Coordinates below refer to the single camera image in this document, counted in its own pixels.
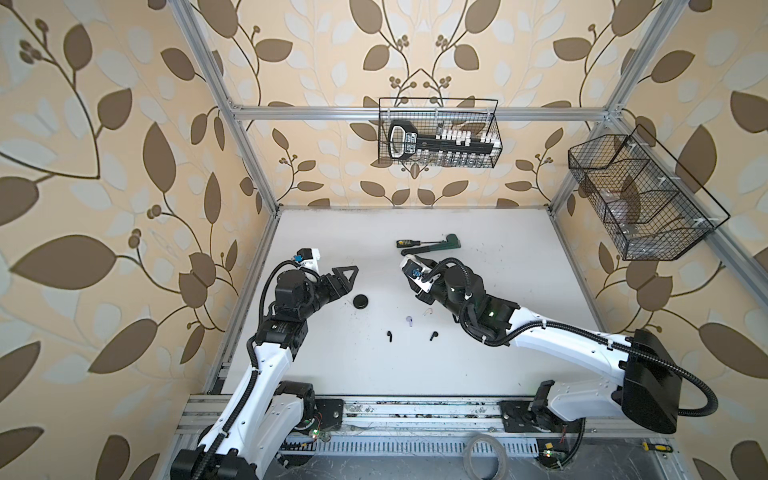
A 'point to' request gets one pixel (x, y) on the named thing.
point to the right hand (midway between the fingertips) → (415, 264)
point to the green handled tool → (451, 242)
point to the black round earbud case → (360, 301)
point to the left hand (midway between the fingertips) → (351, 270)
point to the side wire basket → (651, 206)
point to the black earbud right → (435, 334)
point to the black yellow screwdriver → (411, 243)
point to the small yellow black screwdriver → (659, 447)
